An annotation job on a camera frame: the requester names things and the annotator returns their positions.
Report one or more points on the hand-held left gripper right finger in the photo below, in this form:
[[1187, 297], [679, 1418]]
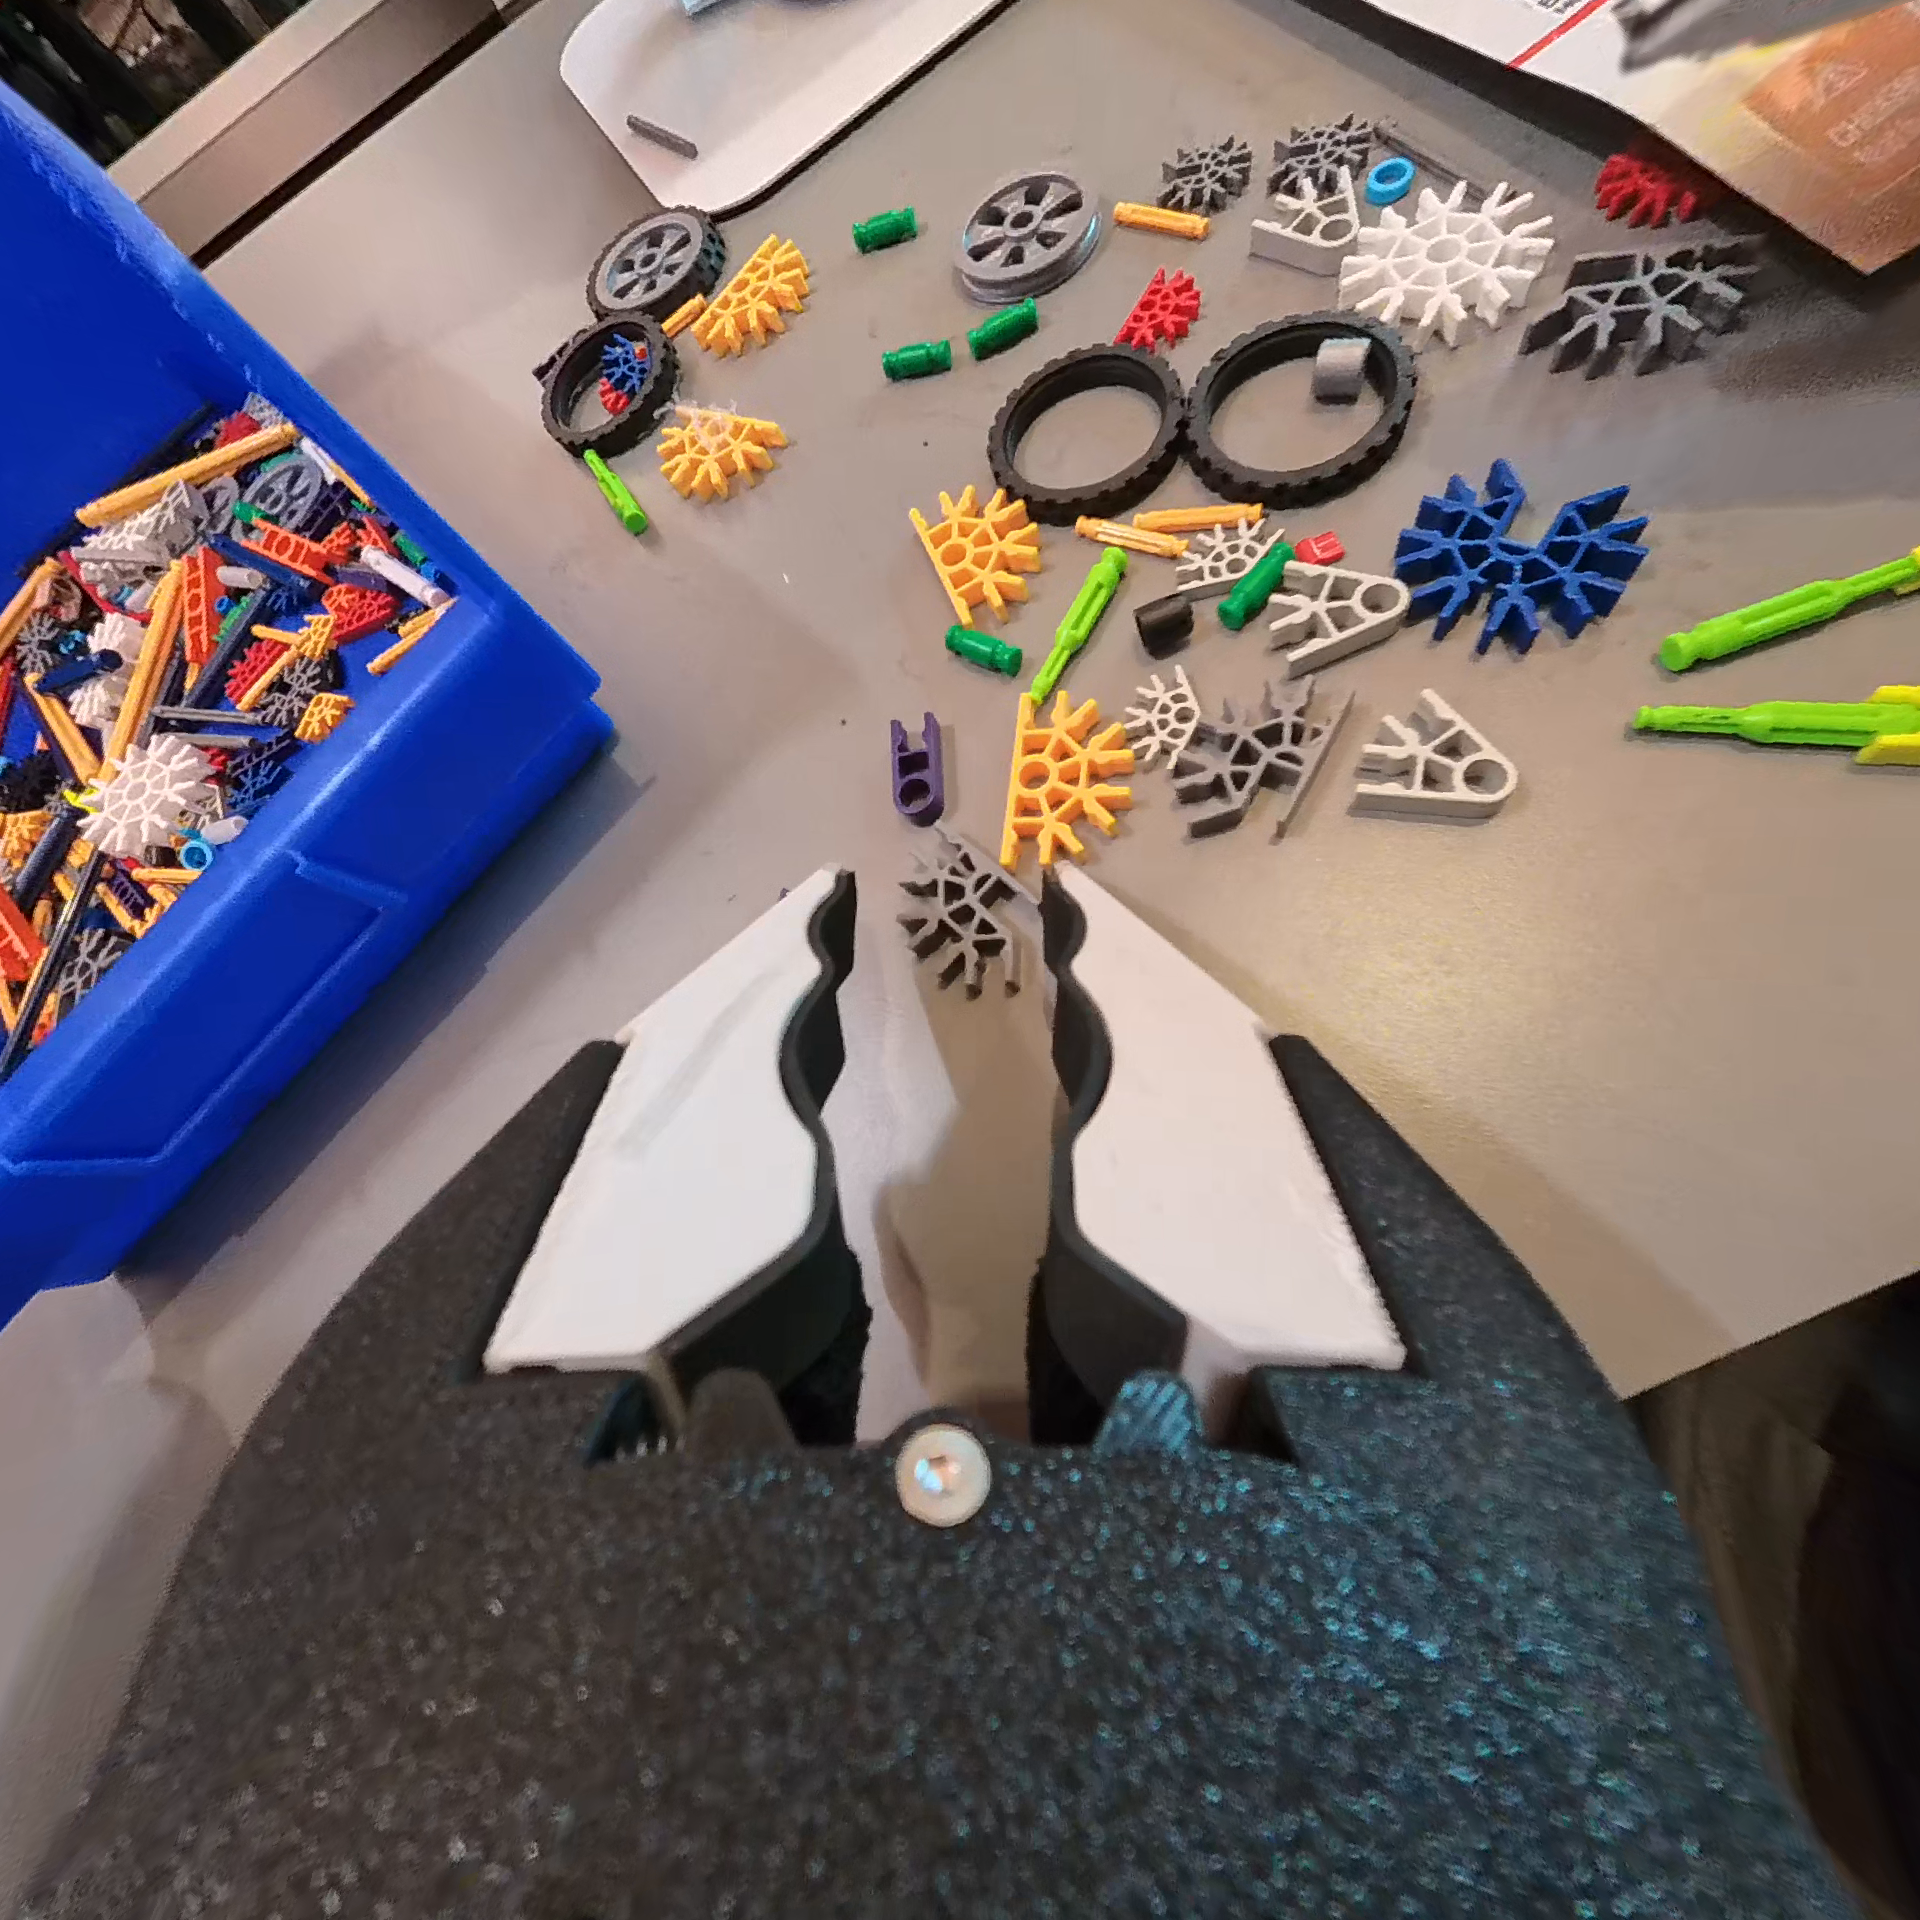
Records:
[[1202, 1184]]

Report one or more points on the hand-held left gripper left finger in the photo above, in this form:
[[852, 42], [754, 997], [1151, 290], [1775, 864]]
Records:
[[675, 1184]]

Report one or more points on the blue plastic bin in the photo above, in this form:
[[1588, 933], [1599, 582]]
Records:
[[376, 902]]

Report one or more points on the yellow fan connector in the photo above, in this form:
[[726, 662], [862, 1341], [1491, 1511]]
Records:
[[757, 293], [975, 556], [717, 452], [1060, 780]]

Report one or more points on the dark grey fan connector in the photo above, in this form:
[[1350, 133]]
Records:
[[1245, 757]]

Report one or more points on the purple clip connector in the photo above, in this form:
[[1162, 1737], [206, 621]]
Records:
[[915, 797]]

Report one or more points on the small white fan connector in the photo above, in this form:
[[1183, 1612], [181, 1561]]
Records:
[[1224, 558], [1162, 720]]

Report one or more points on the light grey wedge connector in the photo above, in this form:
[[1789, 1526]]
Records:
[[1478, 780], [1320, 646], [1291, 241]]

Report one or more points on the small black cylinder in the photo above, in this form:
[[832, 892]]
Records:
[[1162, 624]]

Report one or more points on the lime green short rod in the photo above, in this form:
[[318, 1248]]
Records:
[[1080, 622], [615, 492]]

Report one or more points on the dark green short rod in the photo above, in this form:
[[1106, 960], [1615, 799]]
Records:
[[886, 230], [1253, 586], [915, 359], [983, 650], [1002, 329]]

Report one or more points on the small red cap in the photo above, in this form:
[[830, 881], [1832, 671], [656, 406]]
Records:
[[1320, 549]]

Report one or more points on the blue double snowflake connector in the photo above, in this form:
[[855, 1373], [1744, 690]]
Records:
[[1501, 564]]

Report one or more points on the pile of toy construction pieces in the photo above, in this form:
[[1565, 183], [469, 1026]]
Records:
[[149, 720]]

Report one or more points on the long lime green rod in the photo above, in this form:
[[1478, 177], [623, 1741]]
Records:
[[1787, 613], [1756, 720]]

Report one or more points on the empty black tyre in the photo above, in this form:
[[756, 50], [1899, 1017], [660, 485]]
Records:
[[1014, 452]]

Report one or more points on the black tyre holding small pieces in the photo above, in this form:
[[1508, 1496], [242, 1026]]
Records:
[[564, 406]]

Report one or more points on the yellow green toy piece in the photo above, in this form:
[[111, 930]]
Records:
[[1893, 750]]

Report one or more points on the grey spacer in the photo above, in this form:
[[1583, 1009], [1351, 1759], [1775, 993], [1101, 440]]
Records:
[[1350, 375]]

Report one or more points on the short yellow rod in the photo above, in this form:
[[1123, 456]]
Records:
[[685, 317]]

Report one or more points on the red fan connector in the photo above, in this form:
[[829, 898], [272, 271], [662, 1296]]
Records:
[[1642, 188], [1162, 308]]

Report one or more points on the grey wheel with black tyre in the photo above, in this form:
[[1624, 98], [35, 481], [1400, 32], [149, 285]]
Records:
[[652, 264]]

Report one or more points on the grey pulley wheel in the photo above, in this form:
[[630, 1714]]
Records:
[[983, 247]]

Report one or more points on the large white snowflake connector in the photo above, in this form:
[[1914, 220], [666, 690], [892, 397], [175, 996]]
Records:
[[1448, 254]]

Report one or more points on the large dark grey connector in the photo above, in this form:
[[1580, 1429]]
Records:
[[1636, 308]]

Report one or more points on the dark grey snowflake connector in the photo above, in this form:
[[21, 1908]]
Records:
[[1320, 149], [1206, 177]]

